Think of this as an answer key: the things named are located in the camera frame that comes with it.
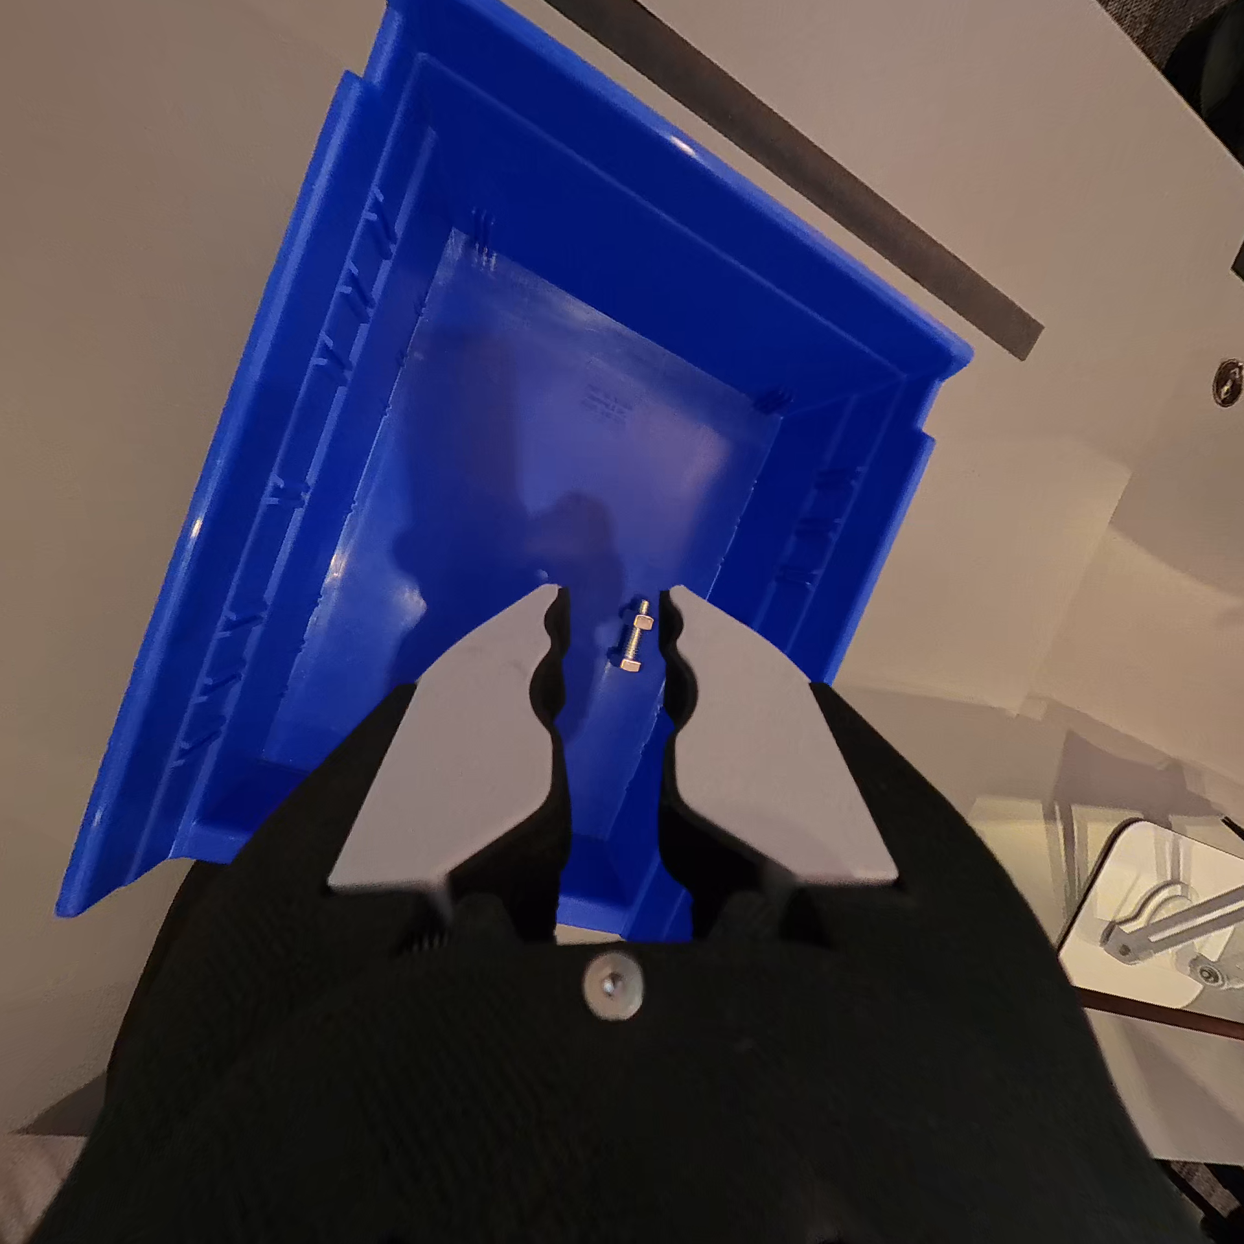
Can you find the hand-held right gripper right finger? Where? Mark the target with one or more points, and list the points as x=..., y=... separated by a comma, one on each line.
x=768, y=778

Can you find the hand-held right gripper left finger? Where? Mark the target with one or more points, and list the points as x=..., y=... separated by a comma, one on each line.
x=458, y=778

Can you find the steel hex bolt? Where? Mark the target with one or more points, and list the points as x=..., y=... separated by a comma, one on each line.
x=635, y=641

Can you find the blue plastic bin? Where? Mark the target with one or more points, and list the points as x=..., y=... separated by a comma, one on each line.
x=583, y=437

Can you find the white board stand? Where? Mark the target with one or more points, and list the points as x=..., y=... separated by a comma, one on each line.
x=1098, y=933

